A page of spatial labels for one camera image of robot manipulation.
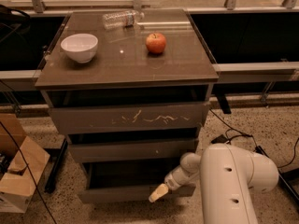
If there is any black table leg left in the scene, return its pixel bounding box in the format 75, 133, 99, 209
45, 140, 68, 193

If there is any white ceramic bowl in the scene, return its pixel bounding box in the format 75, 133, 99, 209
61, 34, 98, 63

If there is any clear plastic water bottle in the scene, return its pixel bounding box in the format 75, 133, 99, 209
102, 10, 145, 30

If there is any brown cardboard box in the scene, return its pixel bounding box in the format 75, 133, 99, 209
0, 114, 50, 213

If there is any black metal floor bar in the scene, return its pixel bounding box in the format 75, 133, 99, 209
255, 145, 299, 203

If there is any small black power adapter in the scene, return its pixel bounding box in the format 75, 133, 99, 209
211, 134, 229, 144

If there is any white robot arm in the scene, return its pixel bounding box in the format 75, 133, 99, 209
149, 143, 278, 224

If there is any black floor cable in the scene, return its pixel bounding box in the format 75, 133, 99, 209
209, 108, 299, 170

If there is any grey bottom drawer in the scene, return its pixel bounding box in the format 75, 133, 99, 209
78, 159, 197, 204

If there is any grey top drawer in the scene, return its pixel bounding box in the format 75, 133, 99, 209
50, 102, 209, 135

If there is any metal window railing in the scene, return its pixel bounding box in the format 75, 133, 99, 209
0, 0, 299, 91

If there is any grey drawer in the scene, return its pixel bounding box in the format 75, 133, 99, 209
50, 102, 209, 135
69, 138, 198, 163
78, 159, 197, 204

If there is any grey middle drawer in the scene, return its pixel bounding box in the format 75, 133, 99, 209
69, 138, 198, 163

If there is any red apple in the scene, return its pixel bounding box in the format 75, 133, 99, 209
146, 33, 166, 54

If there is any grey drawer cabinet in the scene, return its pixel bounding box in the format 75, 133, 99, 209
35, 8, 220, 203

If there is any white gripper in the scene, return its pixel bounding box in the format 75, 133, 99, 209
149, 166, 199, 203

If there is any black bag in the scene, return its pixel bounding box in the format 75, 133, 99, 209
0, 5, 31, 34

